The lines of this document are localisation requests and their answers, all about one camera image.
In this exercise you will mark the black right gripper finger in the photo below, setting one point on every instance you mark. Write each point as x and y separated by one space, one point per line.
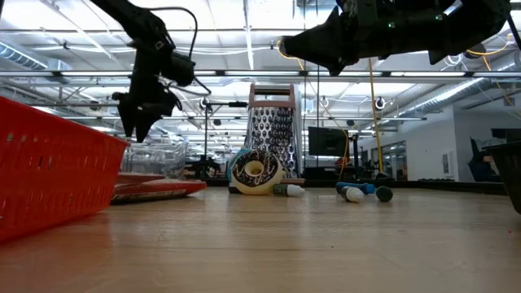
321 42
338 69

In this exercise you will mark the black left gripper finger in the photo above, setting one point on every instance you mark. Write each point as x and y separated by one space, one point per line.
144 124
128 118

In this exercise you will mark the chocolate frosted donut toy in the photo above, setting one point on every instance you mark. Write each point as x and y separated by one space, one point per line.
233 167

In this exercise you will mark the blue marker pen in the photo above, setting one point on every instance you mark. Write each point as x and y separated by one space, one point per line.
358 187

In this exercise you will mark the chocolate iced toy donut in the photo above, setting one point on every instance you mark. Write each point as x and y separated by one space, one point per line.
256 171

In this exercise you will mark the green dropper bottle white cap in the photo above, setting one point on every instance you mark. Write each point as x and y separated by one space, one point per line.
289 190

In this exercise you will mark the dark round bottle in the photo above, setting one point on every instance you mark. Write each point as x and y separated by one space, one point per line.
384 194

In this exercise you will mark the dark plastic slotted basket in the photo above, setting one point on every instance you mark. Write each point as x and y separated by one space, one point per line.
510 171

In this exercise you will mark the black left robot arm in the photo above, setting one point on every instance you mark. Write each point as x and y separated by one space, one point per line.
130 20

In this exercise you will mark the clear plastic container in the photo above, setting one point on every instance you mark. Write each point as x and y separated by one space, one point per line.
156 160

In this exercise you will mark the black monitor screen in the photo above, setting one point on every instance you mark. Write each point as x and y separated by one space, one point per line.
327 141

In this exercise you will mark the red plastic slotted basket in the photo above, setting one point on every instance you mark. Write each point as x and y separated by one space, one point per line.
57 179

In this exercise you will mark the dark blue small block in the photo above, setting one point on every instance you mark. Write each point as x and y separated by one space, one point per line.
233 189

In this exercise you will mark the seated person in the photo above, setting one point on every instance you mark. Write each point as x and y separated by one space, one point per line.
484 169

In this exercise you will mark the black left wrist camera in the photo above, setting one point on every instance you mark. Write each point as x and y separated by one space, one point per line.
182 69

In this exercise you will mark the black camera stand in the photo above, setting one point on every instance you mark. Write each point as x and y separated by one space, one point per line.
205 138

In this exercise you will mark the white wall panel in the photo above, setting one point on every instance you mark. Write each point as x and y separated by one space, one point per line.
447 163

